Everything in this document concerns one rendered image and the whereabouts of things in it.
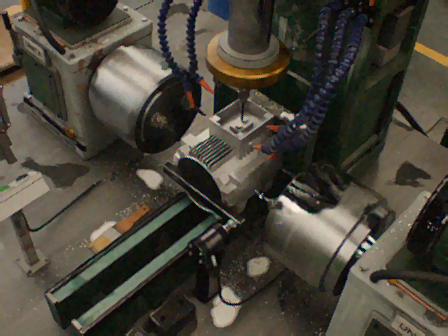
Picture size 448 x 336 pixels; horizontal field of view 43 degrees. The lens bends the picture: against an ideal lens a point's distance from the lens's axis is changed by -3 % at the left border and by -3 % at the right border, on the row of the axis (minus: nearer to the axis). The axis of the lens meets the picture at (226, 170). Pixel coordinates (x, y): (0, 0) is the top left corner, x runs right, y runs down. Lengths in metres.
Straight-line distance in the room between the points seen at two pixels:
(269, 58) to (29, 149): 0.90
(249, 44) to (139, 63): 0.40
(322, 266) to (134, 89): 0.63
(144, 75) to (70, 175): 0.43
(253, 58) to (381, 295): 0.53
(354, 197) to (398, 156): 0.67
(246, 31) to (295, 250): 0.46
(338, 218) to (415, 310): 0.24
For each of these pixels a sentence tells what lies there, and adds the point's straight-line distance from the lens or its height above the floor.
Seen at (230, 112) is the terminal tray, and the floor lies 1.12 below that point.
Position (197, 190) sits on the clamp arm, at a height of 1.03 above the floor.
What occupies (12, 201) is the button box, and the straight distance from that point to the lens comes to 1.35.
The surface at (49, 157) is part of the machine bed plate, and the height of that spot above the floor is 0.80.
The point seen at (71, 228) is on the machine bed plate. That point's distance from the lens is 1.61.
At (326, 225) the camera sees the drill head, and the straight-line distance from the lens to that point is 1.19.
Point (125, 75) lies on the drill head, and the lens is 1.49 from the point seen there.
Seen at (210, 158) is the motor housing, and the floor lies 1.11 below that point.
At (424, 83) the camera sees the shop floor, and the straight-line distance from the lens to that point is 3.59.
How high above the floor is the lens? 2.06
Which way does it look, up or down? 47 degrees down
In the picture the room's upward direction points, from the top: 4 degrees clockwise
